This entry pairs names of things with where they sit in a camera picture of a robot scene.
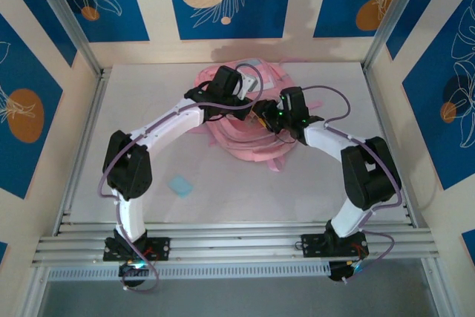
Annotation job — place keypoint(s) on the left base black electronics box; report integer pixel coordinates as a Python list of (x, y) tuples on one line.
[(130, 270)]

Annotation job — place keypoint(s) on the pink backpack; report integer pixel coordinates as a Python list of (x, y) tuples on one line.
[(252, 146)]

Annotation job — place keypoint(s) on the aluminium cross rail frame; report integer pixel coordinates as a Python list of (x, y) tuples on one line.
[(237, 242)]

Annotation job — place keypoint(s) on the aluminium side rail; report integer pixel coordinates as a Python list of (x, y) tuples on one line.
[(92, 109), (373, 85)]

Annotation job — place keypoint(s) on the light blue eraser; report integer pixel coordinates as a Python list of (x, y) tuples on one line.
[(180, 186)]

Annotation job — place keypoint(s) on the left aluminium corner post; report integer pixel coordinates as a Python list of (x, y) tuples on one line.
[(63, 9)]

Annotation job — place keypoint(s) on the right aluminium side rail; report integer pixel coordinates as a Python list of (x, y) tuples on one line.
[(373, 85)]

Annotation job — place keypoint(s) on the right aluminium corner post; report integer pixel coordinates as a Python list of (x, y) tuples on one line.
[(395, 9)]

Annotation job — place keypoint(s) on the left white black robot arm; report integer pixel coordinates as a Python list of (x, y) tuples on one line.
[(170, 124)]

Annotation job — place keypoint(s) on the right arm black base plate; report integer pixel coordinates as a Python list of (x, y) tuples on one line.
[(311, 245)]

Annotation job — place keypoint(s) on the right base black electronics box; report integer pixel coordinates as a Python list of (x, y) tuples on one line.
[(337, 270)]

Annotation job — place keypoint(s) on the base black electronics box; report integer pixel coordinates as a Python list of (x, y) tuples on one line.
[(337, 270), (130, 270)]

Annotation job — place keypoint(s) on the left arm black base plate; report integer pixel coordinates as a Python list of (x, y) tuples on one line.
[(163, 248)]

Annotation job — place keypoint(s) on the left aluminium side rail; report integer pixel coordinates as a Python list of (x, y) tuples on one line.
[(92, 109)]

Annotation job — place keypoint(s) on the aluminium corner post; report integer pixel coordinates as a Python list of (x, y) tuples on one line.
[(63, 9), (395, 9)]

